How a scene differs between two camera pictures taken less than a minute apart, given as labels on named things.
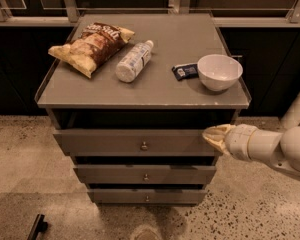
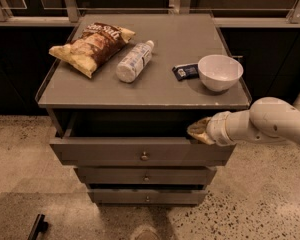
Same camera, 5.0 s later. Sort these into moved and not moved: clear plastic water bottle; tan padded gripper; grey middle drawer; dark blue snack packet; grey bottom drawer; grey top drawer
Moved: grey top drawer; tan padded gripper
Not moved: grey bottom drawer; clear plastic water bottle; grey middle drawer; dark blue snack packet
